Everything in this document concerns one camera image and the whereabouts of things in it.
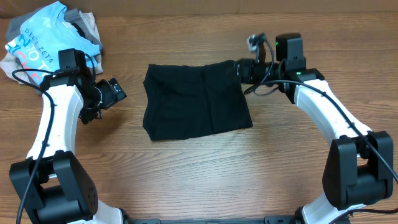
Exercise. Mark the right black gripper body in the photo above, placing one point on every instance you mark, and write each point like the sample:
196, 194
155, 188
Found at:
237, 71

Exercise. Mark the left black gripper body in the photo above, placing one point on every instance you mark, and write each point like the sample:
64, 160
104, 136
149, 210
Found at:
103, 98

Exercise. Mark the black t-shirt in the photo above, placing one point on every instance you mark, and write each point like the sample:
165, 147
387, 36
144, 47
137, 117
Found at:
189, 102

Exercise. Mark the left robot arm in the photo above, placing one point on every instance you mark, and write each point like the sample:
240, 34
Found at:
51, 183

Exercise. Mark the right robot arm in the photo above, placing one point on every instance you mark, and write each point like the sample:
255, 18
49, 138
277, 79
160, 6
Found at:
359, 167

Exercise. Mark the light blue printed t-shirt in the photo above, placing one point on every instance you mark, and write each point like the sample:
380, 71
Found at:
34, 40

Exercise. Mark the grey folded garment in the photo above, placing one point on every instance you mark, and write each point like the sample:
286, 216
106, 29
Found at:
84, 21

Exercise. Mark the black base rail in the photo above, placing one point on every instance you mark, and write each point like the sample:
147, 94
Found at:
211, 221

